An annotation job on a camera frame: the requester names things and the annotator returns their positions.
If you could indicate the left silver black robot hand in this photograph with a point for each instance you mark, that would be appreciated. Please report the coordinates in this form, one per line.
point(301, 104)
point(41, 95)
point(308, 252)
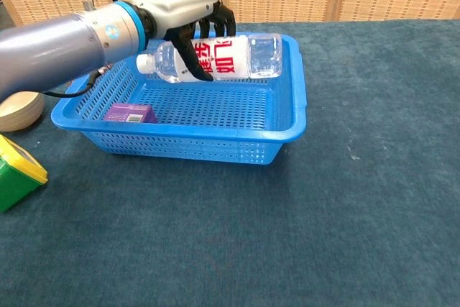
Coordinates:
point(179, 5)

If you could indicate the clear plastic water bottle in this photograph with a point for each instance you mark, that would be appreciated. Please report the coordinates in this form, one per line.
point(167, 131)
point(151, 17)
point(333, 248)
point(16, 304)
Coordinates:
point(233, 57)

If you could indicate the purple carton box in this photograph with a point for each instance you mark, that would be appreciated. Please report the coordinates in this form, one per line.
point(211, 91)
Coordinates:
point(127, 113)

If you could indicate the beige round bowl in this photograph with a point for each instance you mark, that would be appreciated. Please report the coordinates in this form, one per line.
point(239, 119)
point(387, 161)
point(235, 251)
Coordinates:
point(18, 113)

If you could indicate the green yellow lid container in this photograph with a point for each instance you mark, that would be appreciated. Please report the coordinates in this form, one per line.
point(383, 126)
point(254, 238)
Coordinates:
point(14, 181)

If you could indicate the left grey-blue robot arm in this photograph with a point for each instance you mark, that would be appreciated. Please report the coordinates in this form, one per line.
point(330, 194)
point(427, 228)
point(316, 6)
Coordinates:
point(54, 51)

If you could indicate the blue perforated plastic basket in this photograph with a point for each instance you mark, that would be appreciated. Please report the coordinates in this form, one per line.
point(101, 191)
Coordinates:
point(201, 141)

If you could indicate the teal table carpet mat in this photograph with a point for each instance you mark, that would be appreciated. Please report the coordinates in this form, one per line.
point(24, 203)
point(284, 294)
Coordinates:
point(251, 231)

